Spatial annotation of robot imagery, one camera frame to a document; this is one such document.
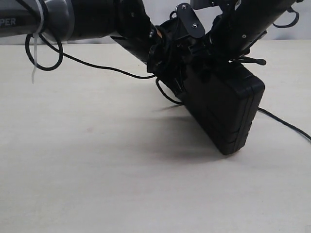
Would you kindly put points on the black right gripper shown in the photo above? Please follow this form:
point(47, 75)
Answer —
point(228, 38)

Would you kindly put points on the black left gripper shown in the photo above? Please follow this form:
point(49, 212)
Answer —
point(169, 53)

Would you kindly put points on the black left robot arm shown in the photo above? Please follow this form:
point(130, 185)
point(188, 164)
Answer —
point(138, 46)

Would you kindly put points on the black plastic carrying case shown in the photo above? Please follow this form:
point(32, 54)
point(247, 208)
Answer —
point(223, 98)

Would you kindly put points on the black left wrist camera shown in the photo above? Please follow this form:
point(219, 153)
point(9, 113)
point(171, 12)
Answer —
point(187, 22)

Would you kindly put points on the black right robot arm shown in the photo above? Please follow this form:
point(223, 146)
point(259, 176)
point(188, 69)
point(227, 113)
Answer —
point(263, 14)

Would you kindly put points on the white zip tie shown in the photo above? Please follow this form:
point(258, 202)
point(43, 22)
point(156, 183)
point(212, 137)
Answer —
point(36, 48)

